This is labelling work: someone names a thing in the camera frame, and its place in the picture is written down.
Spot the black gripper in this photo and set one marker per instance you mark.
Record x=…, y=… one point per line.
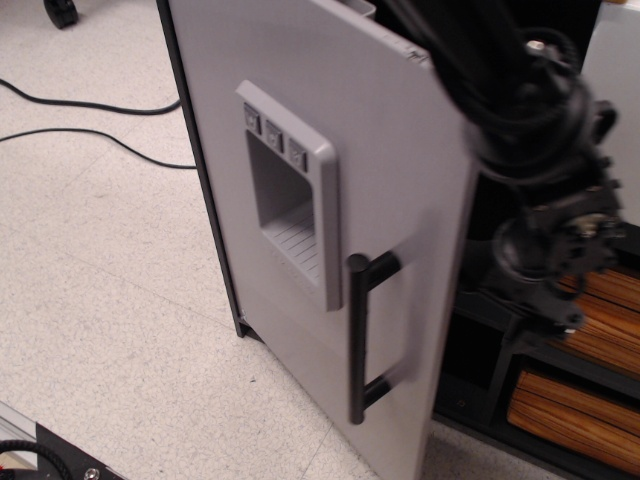
x=538, y=276

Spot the black bar door handle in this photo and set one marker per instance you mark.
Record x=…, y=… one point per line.
x=365, y=275

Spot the grey toy fridge door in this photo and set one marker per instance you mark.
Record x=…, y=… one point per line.
x=405, y=185

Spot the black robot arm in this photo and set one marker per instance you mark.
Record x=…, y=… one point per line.
x=546, y=212

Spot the dark grey fridge cabinet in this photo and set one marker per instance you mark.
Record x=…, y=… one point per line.
x=364, y=162

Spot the upper wooden drawer box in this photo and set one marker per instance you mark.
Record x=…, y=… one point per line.
x=610, y=334

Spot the dark grey shelf unit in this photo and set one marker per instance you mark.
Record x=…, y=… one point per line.
x=480, y=374

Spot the white counter panel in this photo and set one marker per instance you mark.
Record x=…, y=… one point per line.
x=611, y=68

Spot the grey water dispenser panel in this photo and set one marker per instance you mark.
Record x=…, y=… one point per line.
x=295, y=174

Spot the black caster wheel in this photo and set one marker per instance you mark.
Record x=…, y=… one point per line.
x=62, y=13

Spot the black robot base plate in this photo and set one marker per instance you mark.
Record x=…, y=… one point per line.
x=76, y=460

